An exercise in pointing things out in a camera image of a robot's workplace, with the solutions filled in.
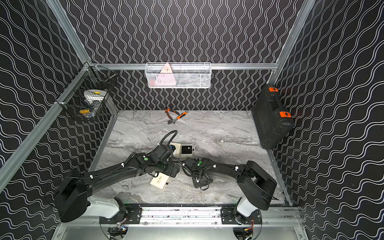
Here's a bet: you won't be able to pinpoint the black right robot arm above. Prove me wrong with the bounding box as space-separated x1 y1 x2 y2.
182 158 277 211

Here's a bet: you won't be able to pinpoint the pink triangular card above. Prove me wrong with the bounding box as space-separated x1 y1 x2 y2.
155 63 177 87

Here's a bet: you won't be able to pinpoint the aluminium front rail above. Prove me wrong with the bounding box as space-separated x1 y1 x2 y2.
63 206 300 228

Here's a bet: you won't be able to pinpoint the black plastic tool case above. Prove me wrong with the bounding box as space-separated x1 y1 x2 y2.
252 84 295 150

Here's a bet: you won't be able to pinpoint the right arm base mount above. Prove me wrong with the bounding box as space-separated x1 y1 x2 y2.
220 208 263 225

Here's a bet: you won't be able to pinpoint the cream jewelry box sleeve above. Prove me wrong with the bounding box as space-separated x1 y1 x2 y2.
170 143 182 157

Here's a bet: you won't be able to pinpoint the orange black pliers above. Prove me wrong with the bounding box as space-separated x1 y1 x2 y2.
165 109 180 120

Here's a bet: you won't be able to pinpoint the black wire corner basket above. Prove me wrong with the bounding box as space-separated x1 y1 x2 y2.
58 64 118 121

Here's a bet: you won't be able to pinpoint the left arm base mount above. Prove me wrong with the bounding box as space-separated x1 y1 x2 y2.
99 208 143 225

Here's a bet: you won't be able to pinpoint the cream jewelry box drawer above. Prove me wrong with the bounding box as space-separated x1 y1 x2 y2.
181 144 194 157

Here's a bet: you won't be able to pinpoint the white wire wall basket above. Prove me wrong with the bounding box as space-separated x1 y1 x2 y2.
145 62 212 89

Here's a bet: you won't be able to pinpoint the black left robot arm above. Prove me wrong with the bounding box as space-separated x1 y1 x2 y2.
54 145 180 223

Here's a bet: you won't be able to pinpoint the orange handled adjustable wrench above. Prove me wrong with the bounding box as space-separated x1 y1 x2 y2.
168 111 189 125

